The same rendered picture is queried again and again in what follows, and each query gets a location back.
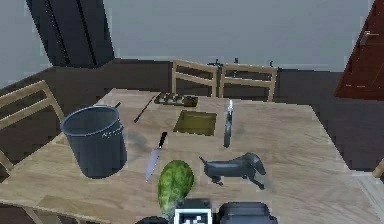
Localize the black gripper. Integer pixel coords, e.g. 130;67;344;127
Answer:
135;216;172;224

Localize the green lettuce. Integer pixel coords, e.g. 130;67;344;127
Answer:
157;159;195;218

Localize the grey dog statue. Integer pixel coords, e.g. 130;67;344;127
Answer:
199;152;267;190

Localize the dark grey pot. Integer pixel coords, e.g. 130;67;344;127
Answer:
60;105;128;180

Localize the thin black stick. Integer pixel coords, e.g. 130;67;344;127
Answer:
133;95;156;124

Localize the dark tray with items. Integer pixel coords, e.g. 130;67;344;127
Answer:
154;92;199;108

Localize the light wooden chair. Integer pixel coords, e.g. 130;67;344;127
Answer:
0;79;66;178
219;63;278;102
171;59;219;98
371;159;384;179

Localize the light wooden table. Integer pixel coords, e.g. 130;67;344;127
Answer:
0;88;384;224

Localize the red brown room door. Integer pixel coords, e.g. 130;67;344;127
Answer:
333;0;384;102

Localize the black handled kitchen knife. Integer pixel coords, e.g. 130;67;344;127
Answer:
145;131;168;183

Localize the grey door handle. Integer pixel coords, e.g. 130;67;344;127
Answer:
359;30;380;46

